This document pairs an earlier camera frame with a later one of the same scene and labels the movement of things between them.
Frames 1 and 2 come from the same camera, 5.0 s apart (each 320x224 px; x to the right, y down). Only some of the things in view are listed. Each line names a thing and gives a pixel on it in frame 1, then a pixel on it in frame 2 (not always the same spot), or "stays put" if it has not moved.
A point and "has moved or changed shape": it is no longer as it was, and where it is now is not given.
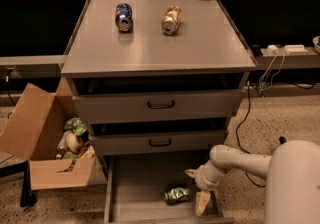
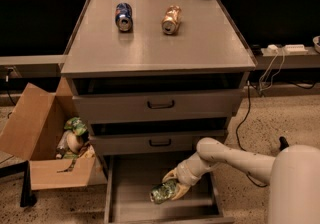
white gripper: [202, 178] -> [184, 172]
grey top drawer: [158, 105] stays put
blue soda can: [124, 17] stays put
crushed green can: [177, 195] has moved or changed shape
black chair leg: [28, 197] stays put
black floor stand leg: [282, 140] stays put
